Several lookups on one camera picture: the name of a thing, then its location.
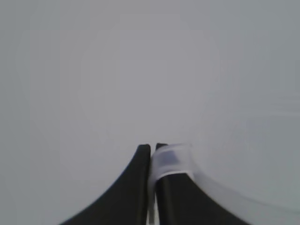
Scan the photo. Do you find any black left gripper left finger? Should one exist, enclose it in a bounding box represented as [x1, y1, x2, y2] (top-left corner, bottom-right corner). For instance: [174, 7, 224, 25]
[58, 144, 151, 225]

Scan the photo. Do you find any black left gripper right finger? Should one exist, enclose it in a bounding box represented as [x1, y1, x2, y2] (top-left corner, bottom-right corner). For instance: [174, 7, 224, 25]
[154, 142, 253, 225]

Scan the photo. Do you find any translucent plastic measuring cup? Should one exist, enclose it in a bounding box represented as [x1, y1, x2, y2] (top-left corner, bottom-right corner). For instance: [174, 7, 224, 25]
[146, 142, 300, 225]

